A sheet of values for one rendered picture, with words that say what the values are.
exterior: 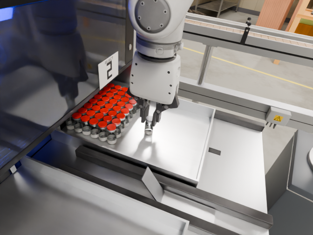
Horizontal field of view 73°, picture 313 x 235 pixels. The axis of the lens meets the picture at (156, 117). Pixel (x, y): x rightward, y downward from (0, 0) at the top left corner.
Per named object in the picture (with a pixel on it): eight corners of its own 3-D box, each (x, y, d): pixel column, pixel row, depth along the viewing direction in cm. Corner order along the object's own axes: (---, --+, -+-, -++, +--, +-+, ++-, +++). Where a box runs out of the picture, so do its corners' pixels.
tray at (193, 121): (51, 138, 49) (48, 127, 47) (108, 87, 68) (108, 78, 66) (194, 191, 42) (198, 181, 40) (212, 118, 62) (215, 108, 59)
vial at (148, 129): (142, 133, 53) (144, 120, 50) (146, 127, 55) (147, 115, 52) (151, 135, 53) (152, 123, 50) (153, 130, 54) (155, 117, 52)
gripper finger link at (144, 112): (150, 93, 49) (148, 116, 53) (138, 90, 49) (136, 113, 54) (145, 100, 46) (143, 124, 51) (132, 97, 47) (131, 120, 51)
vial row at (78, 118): (72, 131, 51) (69, 116, 48) (109, 95, 65) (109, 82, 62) (80, 134, 51) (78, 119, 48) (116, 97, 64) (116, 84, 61)
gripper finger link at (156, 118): (172, 100, 48) (167, 122, 52) (159, 96, 48) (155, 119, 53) (167, 107, 45) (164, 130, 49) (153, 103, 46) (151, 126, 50)
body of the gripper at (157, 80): (187, 47, 42) (178, 94, 49) (140, 36, 44) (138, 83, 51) (178, 60, 36) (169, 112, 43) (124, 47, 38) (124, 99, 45)
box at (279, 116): (265, 121, 136) (271, 110, 131) (264, 116, 140) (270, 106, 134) (284, 127, 134) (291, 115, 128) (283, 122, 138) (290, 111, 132)
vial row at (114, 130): (105, 142, 49) (104, 127, 46) (136, 103, 63) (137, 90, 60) (113, 145, 49) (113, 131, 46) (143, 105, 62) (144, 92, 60)
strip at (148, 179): (139, 197, 40) (140, 179, 36) (145, 184, 42) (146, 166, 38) (213, 226, 37) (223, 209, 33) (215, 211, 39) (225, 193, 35)
